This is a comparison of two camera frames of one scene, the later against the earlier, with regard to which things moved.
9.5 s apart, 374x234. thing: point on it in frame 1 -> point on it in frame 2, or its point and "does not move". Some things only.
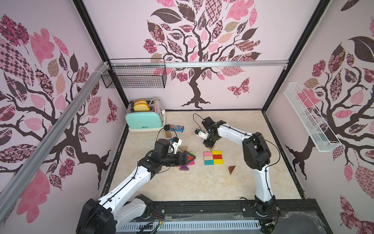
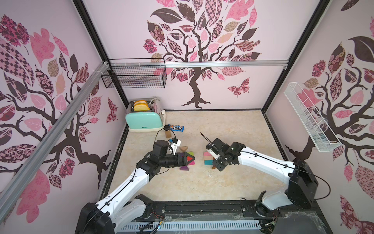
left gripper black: x=184 y=161 does not move
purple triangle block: x=184 y=167 does not move
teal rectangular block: x=209 y=162 does not move
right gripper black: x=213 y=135 -> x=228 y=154
